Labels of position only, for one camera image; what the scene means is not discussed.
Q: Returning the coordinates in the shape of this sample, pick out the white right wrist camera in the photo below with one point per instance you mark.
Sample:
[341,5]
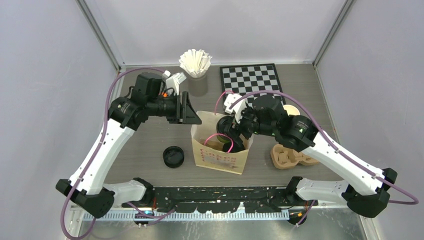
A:
[234,105]

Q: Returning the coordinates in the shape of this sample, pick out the aluminium frame rail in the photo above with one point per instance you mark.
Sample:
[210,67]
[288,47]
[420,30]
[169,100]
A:
[127,213]

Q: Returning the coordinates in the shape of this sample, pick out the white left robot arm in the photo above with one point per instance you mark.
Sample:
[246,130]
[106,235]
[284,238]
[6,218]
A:
[86,186]

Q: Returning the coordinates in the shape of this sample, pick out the stack of paper cups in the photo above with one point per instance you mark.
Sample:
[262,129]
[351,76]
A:
[291,110]

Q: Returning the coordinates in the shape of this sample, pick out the stack of black lids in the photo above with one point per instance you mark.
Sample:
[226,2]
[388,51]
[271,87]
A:
[173,156]

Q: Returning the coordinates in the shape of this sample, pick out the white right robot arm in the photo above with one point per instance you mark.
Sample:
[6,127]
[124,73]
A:
[363,188]

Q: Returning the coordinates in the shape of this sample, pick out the brown pulp cup carrier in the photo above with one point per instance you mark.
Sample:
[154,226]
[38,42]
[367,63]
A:
[285,158]

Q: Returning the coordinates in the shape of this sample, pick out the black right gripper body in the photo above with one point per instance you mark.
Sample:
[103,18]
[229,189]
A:
[249,119]

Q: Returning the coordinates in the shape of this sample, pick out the white wrapped straws bundle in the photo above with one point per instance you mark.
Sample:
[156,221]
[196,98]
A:
[195,62]

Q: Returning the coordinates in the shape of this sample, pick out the grey straw holder cup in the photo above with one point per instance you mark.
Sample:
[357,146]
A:
[198,87]

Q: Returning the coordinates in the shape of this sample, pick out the green paper cup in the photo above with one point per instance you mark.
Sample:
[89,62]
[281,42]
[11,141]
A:
[223,138]

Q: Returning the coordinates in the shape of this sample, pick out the paper gift bag pink handles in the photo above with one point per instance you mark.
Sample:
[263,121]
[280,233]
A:
[210,153]

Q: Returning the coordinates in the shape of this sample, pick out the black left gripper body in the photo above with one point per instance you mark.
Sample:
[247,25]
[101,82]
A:
[170,106]

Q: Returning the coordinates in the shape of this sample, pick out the black white chessboard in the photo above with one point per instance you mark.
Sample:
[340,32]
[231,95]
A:
[243,79]

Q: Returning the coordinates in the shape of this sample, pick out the black coffee cup lid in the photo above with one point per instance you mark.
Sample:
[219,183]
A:
[225,127]

